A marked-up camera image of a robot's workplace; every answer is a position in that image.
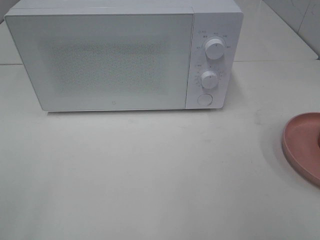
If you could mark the white microwave oven body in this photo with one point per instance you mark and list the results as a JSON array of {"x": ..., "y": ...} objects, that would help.
[{"x": 211, "y": 18}]

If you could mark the pink round plate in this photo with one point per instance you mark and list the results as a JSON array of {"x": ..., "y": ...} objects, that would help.
[{"x": 301, "y": 145}]

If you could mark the white microwave door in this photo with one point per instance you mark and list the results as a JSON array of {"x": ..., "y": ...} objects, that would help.
[{"x": 105, "y": 62}]

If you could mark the lower white timer knob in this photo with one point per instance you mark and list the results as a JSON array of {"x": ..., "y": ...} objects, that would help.
[{"x": 209, "y": 79}]

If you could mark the upper white power knob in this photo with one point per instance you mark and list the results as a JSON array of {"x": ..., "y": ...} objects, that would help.
[{"x": 214, "y": 48}]

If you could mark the round white door button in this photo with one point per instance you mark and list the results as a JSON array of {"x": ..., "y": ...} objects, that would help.
[{"x": 205, "y": 99}]

